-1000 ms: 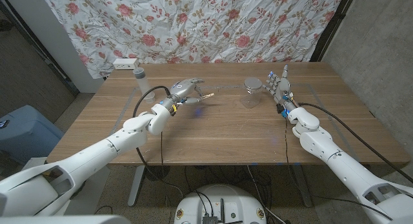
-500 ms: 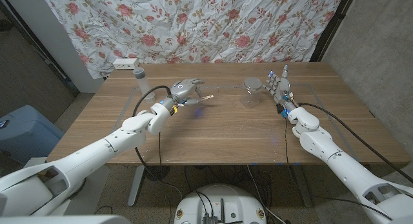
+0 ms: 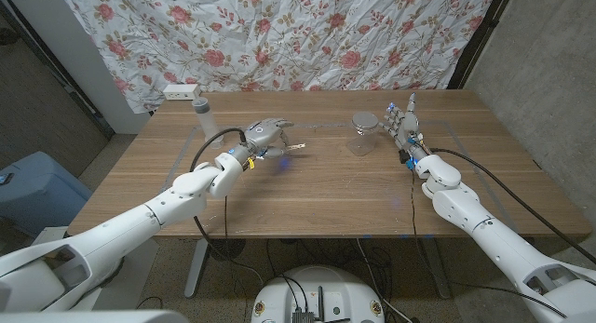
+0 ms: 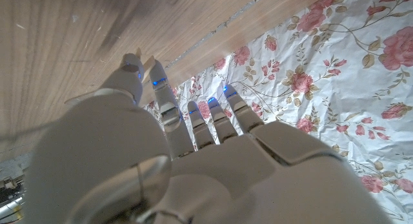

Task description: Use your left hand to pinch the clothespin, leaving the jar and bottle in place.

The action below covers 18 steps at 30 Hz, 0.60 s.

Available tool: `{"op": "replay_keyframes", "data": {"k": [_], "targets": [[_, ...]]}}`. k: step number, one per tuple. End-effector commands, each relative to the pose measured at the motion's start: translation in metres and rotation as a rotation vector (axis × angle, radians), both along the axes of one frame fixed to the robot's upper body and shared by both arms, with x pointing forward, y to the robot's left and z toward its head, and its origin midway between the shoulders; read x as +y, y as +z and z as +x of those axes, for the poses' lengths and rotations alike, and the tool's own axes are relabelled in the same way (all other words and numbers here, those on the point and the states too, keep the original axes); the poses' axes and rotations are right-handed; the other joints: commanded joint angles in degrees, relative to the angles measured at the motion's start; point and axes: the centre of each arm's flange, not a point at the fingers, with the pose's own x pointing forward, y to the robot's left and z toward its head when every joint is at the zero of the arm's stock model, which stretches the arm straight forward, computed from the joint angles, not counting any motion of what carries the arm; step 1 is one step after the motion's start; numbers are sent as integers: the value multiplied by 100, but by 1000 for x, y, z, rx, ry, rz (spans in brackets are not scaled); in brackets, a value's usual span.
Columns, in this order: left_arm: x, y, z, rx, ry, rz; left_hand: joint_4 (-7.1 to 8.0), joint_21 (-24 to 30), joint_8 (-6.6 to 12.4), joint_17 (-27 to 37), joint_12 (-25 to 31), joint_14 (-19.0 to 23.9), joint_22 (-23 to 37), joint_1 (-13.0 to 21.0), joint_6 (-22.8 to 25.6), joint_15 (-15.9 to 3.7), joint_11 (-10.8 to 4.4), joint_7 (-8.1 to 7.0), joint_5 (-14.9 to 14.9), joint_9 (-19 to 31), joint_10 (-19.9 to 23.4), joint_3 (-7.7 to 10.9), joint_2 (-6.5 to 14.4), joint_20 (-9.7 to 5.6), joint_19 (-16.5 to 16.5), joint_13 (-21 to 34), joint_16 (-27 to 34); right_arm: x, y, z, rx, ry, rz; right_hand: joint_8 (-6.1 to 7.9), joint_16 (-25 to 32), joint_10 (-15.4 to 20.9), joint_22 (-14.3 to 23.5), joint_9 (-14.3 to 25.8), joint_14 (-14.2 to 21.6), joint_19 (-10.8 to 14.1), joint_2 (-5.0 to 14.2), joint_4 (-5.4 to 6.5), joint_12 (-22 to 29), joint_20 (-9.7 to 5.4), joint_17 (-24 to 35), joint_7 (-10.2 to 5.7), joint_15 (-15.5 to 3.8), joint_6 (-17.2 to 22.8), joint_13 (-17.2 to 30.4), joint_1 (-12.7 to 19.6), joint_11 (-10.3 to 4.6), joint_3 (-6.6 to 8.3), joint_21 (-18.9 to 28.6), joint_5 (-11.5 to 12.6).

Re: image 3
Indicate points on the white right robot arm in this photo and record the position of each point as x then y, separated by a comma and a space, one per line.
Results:
493, 234

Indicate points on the clear jar with metal lid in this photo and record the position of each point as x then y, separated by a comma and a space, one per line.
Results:
363, 137

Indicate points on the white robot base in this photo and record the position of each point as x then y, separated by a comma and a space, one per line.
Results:
321, 290

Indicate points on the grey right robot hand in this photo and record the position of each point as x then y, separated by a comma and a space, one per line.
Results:
407, 127

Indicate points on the white and blue box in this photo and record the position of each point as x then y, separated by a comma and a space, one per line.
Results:
49, 234

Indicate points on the grey table leg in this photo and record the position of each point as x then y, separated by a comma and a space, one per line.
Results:
437, 272
198, 267

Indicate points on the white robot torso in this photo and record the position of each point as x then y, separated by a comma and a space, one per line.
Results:
93, 317

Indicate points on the white power strip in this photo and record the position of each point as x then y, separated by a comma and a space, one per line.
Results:
180, 92

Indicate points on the black backdrop stand pole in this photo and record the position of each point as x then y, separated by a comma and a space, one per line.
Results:
479, 39

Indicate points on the clear bottle with grey cap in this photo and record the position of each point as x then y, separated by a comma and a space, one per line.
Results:
207, 120

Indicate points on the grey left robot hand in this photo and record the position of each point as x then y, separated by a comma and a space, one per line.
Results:
263, 134

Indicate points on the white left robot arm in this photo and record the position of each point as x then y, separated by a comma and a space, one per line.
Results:
130, 225

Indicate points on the blue plastic bin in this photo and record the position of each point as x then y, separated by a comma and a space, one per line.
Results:
37, 192

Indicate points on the floral backdrop cloth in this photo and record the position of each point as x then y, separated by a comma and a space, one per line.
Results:
279, 34

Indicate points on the round black floor fan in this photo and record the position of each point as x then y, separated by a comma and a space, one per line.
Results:
230, 249

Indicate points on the wooden clothespin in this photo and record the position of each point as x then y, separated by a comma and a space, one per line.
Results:
298, 147

